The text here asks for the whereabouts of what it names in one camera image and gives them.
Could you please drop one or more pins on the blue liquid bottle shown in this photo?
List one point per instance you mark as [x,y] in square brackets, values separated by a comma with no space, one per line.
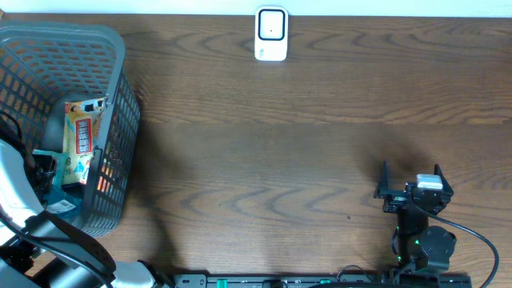
[60,203]

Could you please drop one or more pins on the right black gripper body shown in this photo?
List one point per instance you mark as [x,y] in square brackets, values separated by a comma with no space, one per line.
[396,200]

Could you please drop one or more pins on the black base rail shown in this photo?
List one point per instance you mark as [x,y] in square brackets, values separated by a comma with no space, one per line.
[349,279]

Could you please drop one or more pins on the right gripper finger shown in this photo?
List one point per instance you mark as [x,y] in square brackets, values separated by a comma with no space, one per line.
[383,182]
[447,189]

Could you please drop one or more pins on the teal wet wipes pack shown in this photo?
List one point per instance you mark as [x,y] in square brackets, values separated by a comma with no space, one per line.
[60,160]

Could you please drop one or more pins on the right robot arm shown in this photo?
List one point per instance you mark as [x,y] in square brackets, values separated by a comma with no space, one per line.
[421,247]

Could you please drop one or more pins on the white barcode scanner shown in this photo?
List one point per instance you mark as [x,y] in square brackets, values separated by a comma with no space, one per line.
[271,34]

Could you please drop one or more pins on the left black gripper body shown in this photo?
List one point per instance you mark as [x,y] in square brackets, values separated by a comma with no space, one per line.
[34,173]

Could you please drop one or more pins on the grey plastic shopping basket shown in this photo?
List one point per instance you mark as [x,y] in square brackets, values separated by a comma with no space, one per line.
[45,65]

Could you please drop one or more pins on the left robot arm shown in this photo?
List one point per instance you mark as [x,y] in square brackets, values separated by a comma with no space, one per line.
[40,250]

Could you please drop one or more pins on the yellow snack package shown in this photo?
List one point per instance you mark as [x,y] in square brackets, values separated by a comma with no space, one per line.
[81,131]

